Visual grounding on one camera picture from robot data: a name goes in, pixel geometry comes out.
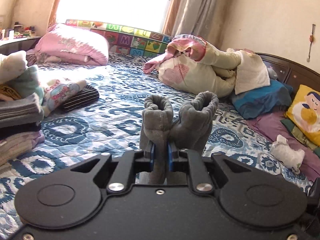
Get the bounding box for black striped folded garment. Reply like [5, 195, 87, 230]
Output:
[60, 85, 100, 112]

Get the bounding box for blue teal pillow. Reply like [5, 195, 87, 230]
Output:
[231, 79, 293, 119]

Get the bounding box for white plush toy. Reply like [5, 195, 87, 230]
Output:
[270, 134, 305, 174]

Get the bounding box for dark desk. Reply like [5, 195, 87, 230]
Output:
[0, 36, 41, 55]

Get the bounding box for pink folded duvet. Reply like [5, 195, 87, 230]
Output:
[34, 23, 109, 66]

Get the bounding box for colourful alphabet foam mat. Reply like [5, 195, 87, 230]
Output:
[65, 19, 172, 58]

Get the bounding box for yellow cartoon cushion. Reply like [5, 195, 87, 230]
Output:
[284, 85, 320, 146]

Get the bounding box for beige curtain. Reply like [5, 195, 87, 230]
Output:
[166, 0, 231, 48]

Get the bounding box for white floral folded garment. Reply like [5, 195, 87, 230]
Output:
[0, 50, 27, 84]

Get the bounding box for purple sheet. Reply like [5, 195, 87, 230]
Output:
[246, 111, 320, 182]

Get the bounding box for cream pink heart duvet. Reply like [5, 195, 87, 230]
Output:
[143, 34, 241, 98]

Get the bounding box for blue white patterned quilt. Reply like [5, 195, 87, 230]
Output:
[1, 53, 312, 239]

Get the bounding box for floral white pink garment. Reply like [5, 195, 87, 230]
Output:
[42, 78, 87, 117]

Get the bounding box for grey fleece trousers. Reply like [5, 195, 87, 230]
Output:
[139, 91, 219, 185]

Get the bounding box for mint green folded garment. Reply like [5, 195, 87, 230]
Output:
[5, 64, 44, 104]

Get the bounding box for white quilted blanket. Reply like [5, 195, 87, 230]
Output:
[227, 48, 271, 95]

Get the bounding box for lavender folded garment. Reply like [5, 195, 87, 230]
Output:
[0, 131, 45, 165]

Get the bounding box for dark wooden headboard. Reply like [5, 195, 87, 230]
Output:
[257, 53, 320, 100]

